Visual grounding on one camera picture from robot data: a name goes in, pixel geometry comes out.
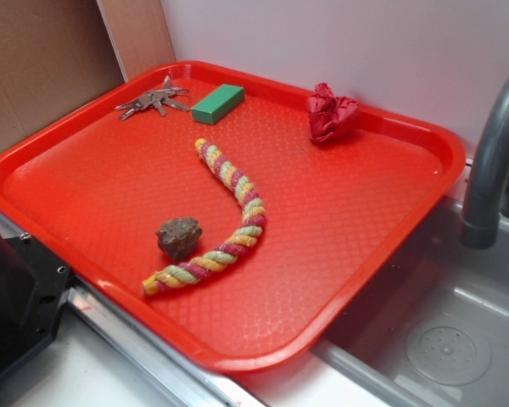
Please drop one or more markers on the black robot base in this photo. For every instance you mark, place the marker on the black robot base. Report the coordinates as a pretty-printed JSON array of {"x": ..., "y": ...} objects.
[{"x": 33, "y": 290}]

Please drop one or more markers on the red plastic tray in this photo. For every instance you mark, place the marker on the red plastic tray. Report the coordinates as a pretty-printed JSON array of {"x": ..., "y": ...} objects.
[{"x": 95, "y": 189}]

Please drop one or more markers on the brown rock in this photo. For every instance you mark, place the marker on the brown rock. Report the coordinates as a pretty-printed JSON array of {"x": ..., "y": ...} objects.
[{"x": 179, "y": 237}]

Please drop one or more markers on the green rectangular block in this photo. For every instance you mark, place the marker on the green rectangular block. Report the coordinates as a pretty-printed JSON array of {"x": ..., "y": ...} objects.
[{"x": 217, "y": 104}]

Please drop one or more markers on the bunch of silver keys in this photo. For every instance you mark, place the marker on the bunch of silver keys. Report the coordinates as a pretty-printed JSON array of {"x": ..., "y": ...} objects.
[{"x": 155, "y": 99}]

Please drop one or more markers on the light wooden board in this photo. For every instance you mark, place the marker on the light wooden board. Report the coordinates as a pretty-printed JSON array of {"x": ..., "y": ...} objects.
[{"x": 138, "y": 33}]

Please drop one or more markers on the grey sink basin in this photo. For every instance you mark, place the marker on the grey sink basin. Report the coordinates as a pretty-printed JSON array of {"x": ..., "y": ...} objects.
[{"x": 431, "y": 328}]

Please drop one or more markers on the grey faucet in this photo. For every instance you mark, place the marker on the grey faucet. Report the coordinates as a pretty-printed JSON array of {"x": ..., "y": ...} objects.
[{"x": 487, "y": 196}]

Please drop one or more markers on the brown cardboard panel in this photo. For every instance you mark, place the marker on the brown cardboard panel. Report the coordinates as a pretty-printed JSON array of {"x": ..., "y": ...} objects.
[{"x": 55, "y": 56}]

